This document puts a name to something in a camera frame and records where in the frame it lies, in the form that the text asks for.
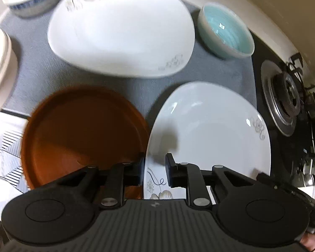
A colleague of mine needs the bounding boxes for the white square plate blue flower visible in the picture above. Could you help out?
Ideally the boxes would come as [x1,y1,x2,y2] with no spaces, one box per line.
[143,81,271,200]

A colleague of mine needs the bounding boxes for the brown round plate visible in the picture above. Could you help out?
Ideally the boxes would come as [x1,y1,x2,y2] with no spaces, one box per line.
[21,87,150,189]

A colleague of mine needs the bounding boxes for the large white floral square plate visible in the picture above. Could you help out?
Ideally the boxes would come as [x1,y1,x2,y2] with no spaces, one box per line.
[48,0,195,78]

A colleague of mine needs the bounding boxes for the teal spiral ceramic bowl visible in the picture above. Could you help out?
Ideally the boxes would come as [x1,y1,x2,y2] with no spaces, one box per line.
[197,2,255,59]

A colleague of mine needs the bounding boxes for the cream round bowl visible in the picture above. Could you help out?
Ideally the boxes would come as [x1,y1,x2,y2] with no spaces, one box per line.
[0,29,18,109]

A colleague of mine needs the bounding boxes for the black gas stove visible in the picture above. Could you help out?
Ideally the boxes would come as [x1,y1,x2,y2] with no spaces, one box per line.
[251,36,315,191]

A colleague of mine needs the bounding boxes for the white printed cloth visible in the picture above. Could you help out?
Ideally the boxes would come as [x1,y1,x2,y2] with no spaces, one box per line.
[0,112,30,219]

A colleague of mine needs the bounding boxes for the grey drying mat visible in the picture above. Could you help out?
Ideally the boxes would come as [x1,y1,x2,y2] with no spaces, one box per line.
[0,13,257,125]

